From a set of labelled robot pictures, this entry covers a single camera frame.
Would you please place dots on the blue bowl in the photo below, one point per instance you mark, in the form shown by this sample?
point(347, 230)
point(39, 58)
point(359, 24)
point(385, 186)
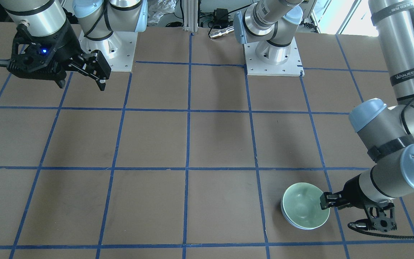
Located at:
point(305, 218)

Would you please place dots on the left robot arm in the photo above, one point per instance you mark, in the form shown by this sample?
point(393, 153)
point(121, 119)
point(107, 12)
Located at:
point(387, 133)

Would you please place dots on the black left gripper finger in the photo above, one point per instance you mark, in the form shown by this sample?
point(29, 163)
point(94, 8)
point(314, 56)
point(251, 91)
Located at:
point(333, 200)
point(380, 217)

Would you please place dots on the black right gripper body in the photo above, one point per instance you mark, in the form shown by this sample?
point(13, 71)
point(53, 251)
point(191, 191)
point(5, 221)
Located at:
point(65, 44)

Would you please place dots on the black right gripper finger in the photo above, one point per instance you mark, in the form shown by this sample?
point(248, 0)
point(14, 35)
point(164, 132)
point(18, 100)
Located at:
point(58, 78)
point(93, 65)

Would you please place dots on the green bowl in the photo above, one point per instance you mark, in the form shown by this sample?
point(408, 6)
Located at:
point(301, 194)

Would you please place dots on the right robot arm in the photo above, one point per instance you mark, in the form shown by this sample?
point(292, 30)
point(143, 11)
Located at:
point(99, 19)

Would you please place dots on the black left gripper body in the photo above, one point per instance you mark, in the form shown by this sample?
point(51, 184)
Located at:
point(351, 190)

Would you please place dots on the black power adapter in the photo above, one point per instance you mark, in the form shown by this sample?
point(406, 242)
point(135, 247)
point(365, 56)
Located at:
point(220, 16)

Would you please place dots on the aluminium frame post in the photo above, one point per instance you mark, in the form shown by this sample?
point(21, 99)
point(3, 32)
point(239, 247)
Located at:
point(190, 14)

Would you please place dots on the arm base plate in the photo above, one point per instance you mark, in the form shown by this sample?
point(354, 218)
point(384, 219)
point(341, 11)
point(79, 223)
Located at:
point(119, 49)
point(264, 59)

